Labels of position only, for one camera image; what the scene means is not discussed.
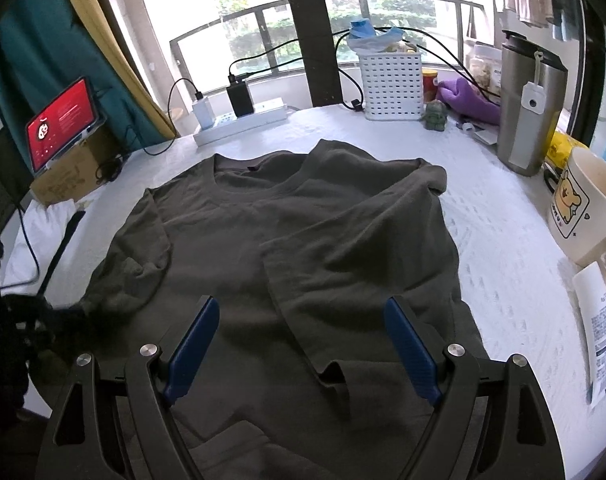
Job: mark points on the brown cardboard box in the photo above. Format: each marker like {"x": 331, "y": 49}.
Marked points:
{"x": 73, "y": 170}

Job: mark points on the purple cloth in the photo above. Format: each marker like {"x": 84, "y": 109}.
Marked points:
{"x": 463, "y": 97}

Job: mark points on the dark hanging garment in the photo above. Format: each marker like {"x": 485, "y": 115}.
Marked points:
{"x": 568, "y": 10}

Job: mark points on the white plastic basket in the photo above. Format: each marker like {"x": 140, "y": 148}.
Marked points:
{"x": 390, "y": 85}

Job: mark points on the tablet with red screen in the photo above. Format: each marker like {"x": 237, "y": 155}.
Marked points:
{"x": 60, "y": 120}

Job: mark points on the dark window pillar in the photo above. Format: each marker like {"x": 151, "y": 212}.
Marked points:
{"x": 308, "y": 35}

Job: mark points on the green figurine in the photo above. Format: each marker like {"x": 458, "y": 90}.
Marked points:
{"x": 435, "y": 116}

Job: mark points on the balcony railing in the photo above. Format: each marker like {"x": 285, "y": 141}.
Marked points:
{"x": 364, "y": 7}

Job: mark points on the teal curtain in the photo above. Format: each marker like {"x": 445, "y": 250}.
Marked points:
{"x": 33, "y": 35}

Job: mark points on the white power strip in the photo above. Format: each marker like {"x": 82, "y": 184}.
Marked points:
{"x": 243, "y": 125}

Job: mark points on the black charger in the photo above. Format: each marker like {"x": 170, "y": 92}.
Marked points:
{"x": 240, "y": 100}

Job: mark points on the clear plastic jar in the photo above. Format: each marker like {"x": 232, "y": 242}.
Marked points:
{"x": 483, "y": 67}

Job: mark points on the blue plastic bag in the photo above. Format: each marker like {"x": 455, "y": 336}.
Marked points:
{"x": 365, "y": 30}

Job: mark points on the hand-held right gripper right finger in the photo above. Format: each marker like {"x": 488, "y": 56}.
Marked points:
{"x": 413, "y": 350}

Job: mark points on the yellow packet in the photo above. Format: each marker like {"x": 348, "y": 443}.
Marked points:
{"x": 563, "y": 142}

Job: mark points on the yellow curtain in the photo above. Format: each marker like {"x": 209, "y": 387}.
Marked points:
{"x": 108, "y": 35}

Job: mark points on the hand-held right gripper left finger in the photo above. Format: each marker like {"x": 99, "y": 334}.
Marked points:
{"x": 193, "y": 350}

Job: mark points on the stainless steel tumbler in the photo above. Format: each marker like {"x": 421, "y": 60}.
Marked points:
{"x": 523, "y": 135}

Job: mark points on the cream cartoon mug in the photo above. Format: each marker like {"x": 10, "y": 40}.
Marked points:
{"x": 583, "y": 200}

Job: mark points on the white charger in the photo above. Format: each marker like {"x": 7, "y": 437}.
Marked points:
{"x": 203, "y": 112}

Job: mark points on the dark olive t-shirt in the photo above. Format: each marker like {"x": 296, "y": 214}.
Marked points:
{"x": 283, "y": 240}

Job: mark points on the white cloth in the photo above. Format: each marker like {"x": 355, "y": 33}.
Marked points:
{"x": 38, "y": 240}

